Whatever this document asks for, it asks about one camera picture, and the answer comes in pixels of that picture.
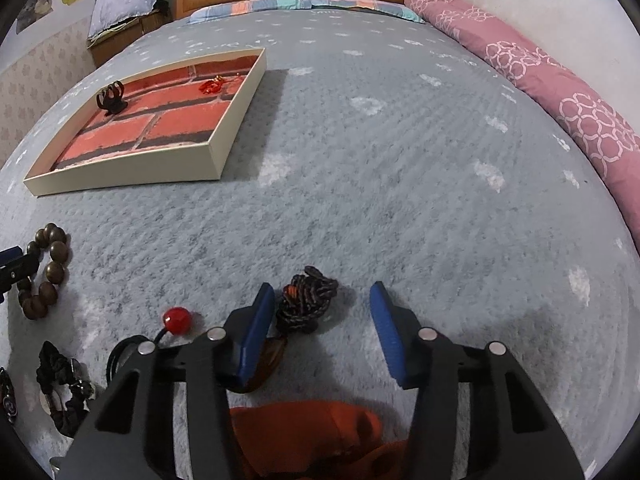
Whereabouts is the orange scrunchie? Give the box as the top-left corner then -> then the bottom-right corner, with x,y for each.
229,401 -> 408,480

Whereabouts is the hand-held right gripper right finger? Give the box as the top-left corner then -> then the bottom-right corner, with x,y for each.
369,281 -> 586,480

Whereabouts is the brown wooden bead bracelet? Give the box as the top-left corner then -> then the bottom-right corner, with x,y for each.
18,223 -> 68,321

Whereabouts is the black hair claw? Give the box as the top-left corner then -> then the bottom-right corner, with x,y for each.
96,80 -> 127,113

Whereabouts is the lavender dotted pillow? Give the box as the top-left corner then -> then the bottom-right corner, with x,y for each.
87,0 -> 170,41

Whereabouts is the brown wooden nightstand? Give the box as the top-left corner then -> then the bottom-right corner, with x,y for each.
86,10 -> 173,68

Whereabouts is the black rhinestone hair clip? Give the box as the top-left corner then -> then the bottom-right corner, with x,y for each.
0,367 -> 18,426

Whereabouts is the grey patterned bedspread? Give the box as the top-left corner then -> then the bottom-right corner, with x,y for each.
0,7 -> 640,480

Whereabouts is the striped pillow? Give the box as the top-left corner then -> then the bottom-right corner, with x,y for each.
186,0 -> 427,26

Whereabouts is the red bead hair tie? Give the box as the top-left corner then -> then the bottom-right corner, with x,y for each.
106,307 -> 193,376

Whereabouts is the cream box with brick print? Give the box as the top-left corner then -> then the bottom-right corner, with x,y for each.
24,48 -> 267,197

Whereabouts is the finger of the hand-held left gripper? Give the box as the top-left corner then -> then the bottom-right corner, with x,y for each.
0,246 -> 42,306

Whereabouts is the black scrunchie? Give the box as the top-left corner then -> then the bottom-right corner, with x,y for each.
36,341 -> 96,437

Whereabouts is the pink circle-print bolster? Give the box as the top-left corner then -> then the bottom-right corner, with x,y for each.
404,0 -> 640,256

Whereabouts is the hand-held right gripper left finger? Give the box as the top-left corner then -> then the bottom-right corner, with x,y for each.
52,282 -> 277,480

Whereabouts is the grey cat wall sticker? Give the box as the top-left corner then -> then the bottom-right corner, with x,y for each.
15,0 -> 55,35

